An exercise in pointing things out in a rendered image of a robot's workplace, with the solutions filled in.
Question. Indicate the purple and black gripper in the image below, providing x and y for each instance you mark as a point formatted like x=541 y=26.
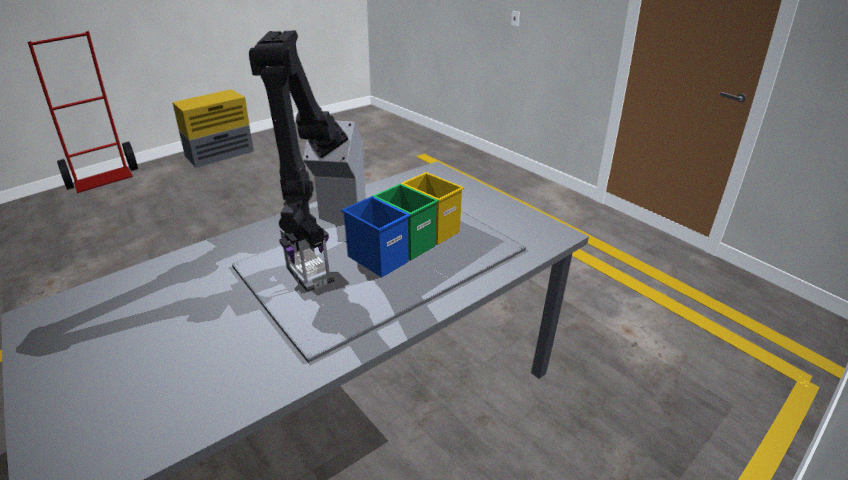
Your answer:
x=290 y=237

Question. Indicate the white well plate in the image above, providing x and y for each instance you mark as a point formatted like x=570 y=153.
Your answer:
x=314 y=265

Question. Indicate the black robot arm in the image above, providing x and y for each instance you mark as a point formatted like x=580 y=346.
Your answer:
x=279 y=49

